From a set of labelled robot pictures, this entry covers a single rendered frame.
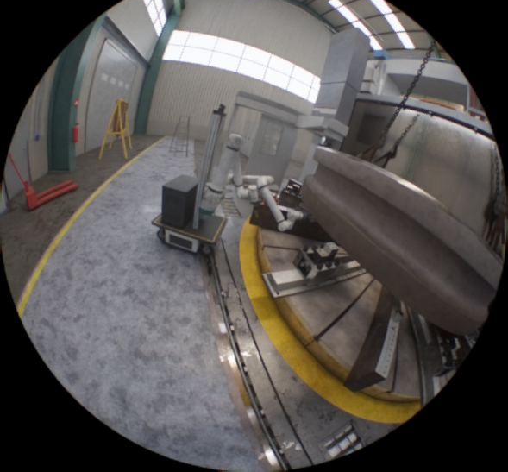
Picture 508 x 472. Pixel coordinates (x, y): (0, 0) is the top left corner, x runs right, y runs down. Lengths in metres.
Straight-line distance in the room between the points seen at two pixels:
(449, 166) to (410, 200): 3.41
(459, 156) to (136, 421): 6.24
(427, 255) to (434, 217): 0.39
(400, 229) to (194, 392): 2.25
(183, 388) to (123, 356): 0.56
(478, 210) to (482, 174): 0.77
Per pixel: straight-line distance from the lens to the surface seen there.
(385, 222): 1.88
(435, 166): 5.03
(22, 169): 6.19
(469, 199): 4.85
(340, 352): 1.82
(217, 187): 1.69
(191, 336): 1.76
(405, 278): 1.81
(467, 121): 5.29
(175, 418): 1.66
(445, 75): 7.95
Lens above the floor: 1.64
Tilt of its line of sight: 27 degrees down
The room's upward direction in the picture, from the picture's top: 17 degrees clockwise
